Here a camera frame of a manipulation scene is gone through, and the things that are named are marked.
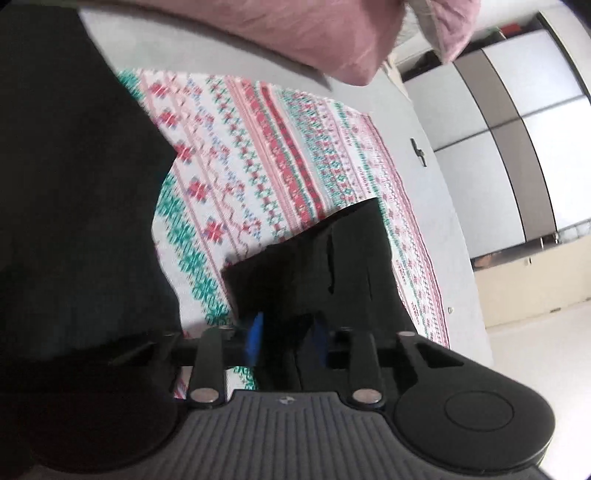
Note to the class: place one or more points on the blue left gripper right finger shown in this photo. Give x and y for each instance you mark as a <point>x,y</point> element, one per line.
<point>320,339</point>

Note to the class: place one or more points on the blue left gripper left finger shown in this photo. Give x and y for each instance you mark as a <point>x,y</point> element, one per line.
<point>253,340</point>

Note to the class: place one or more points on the black pants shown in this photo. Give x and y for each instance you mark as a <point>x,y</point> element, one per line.
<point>90,330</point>

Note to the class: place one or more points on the patterned knit blanket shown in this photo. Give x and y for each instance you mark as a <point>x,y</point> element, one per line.
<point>257,163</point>

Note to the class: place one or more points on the small black clip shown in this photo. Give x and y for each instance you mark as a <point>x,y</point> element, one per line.
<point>419,152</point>

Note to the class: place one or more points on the white grey wardrobe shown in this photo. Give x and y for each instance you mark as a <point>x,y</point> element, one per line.
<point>509,122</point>

